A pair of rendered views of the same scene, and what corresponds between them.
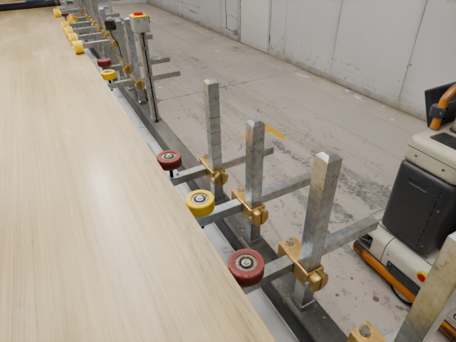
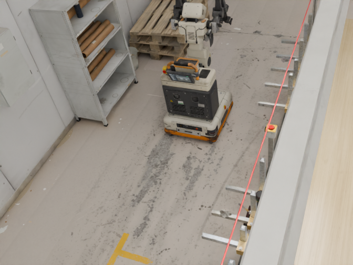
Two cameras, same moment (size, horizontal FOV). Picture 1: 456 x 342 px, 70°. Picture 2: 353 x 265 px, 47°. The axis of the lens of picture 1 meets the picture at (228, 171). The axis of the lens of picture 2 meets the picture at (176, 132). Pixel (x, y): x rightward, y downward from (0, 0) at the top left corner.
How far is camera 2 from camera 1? 4.08 m
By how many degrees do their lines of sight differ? 86
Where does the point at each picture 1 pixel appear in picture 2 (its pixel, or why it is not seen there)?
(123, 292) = (344, 73)
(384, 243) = (218, 119)
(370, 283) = (225, 134)
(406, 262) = (222, 111)
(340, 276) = (230, 143)
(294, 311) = not seen: hidden behind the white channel
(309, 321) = not seen: hidden behind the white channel
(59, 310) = not seen: outside the picture
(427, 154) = (211, 80)
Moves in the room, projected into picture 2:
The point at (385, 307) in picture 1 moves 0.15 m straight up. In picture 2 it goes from (231, 127) to (231, 118)
